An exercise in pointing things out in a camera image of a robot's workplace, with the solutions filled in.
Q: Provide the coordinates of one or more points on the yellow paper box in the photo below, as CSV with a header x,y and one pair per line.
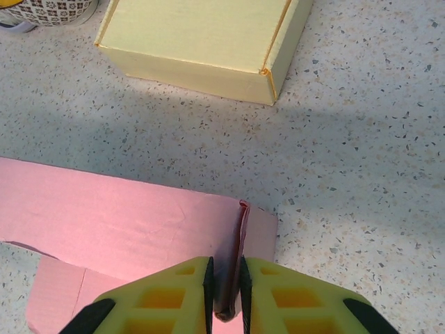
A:
x,y
194,38

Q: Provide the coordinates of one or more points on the orange bowl with patterned outside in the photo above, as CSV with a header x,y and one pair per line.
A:
x,y
52,10

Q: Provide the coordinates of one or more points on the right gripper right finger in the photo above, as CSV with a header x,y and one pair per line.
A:
x,y
299,306

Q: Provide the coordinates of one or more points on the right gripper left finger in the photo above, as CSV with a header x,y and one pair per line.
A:
x,y
156,306

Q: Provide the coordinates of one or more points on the pink paper box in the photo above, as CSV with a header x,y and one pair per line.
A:
x,y
104,215

